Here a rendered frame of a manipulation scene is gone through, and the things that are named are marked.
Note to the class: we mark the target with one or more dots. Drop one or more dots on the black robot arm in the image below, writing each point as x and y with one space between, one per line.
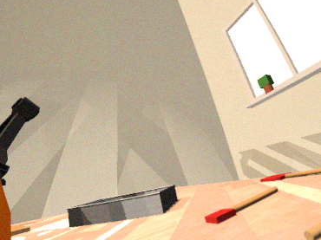
23 110

